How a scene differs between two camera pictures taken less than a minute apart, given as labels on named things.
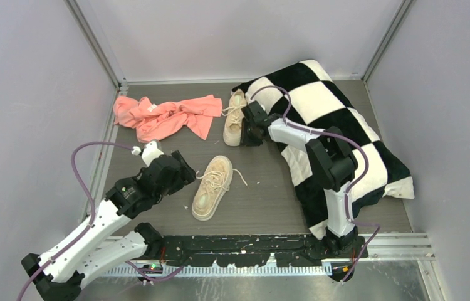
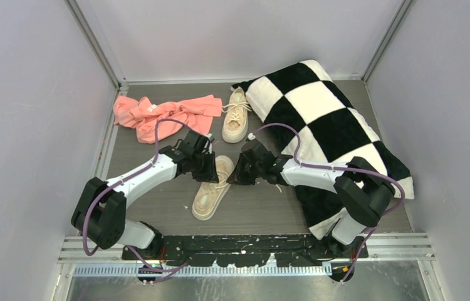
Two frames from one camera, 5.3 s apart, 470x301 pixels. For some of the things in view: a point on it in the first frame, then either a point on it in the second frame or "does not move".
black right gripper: x=246 y=140 -> x=239 y=176
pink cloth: x=153 y=121 does not move
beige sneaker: x=232 y=128 does not move
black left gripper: x=185 y=175 -> x=210 y=175
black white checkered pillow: x=303 y=94 does not move
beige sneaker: x=212 y=185 does not move
